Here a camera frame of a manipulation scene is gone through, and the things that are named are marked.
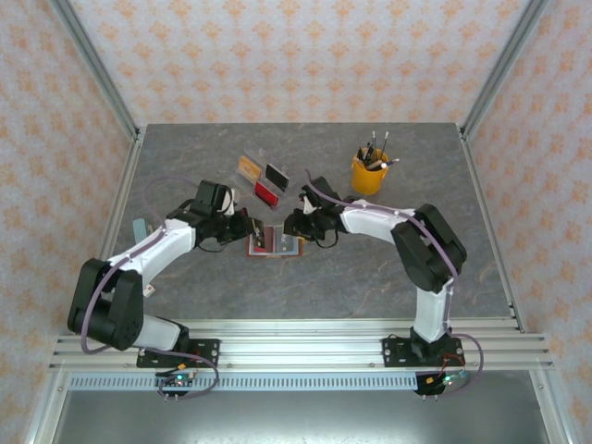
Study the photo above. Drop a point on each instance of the silver credit card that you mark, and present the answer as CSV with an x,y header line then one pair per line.
x,y
262,249

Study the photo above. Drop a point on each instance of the mirror credit card with tape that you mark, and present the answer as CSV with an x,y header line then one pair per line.
x,y
289,242

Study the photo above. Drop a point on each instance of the brown leather card holder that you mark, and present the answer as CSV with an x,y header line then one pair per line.
x,y
275,245

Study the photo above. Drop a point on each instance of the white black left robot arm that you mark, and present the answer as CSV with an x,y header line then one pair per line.
x,y
157,247

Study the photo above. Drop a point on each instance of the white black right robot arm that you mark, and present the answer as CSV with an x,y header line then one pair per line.
x,y
370,222

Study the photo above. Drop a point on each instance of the clear acrylic card stand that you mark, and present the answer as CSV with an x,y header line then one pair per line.
x,y
250,182

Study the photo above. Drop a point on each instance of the black card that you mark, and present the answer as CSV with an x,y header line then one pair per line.
x,y
276,176

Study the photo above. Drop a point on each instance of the orange card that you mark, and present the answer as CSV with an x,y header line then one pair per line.
x,y
249,168

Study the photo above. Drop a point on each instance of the light blue card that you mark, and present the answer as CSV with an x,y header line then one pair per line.
x,y
139,230

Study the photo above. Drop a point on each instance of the small white red card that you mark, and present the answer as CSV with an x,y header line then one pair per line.
x,y
150,291

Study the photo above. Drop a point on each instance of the yellow pen bucket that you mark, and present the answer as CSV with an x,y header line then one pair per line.
x,y
367,181

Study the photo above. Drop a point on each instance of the black marker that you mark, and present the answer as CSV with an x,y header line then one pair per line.
x,y
362,155

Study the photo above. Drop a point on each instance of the white tipped stick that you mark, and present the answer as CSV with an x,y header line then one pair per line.
x,y
384,164

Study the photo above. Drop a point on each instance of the black pen silver tip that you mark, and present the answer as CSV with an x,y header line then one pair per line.
x,y
384,143
372,143

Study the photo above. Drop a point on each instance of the left circuit board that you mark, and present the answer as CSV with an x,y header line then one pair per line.
x,y
176,381

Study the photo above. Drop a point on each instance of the circuit board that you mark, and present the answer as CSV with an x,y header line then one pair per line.
x,y
176,381
446,381

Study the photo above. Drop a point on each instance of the grey metal sheet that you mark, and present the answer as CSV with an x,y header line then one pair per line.
x,y
300,418

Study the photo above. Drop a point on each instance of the right circuit board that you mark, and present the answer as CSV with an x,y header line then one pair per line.
x,y
446,381

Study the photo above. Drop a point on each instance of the aluminium side rail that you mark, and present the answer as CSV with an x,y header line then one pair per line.
x,y
495,231
113,217

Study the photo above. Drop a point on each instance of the aluminium mounting rail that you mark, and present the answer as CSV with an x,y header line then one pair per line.
x,y
300,342

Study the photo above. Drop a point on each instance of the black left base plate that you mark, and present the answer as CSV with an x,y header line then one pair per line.
x,y
208,351

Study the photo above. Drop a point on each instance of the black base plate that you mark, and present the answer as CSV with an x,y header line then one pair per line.
x,y
208,351
393,351

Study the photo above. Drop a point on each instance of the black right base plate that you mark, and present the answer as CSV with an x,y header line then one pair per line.
x,y
393,351

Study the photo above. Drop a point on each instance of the aluminium frame post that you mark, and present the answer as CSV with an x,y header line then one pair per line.
x,y
501,69
97,74

